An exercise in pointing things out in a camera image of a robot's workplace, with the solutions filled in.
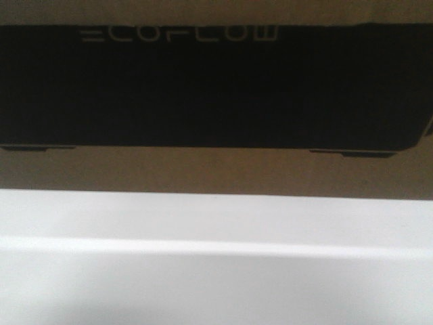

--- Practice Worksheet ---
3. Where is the brown cardboard EcoFlow box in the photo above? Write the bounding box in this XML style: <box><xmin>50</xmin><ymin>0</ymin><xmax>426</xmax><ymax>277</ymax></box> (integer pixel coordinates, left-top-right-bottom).
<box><xmin>1</xmin><ymin>1</ymin><xmax>432</xmax><ymax>199</ymax></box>

